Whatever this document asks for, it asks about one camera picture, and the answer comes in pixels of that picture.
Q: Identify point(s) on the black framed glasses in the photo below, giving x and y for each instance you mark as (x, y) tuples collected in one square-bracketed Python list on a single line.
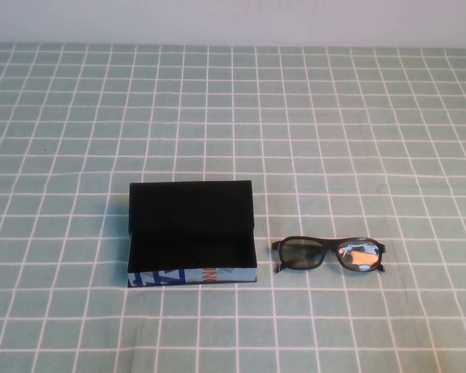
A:
[(295, 254)]

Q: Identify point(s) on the black glasses case printed sides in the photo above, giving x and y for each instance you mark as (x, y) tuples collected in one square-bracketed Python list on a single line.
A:
[(186, 221)]

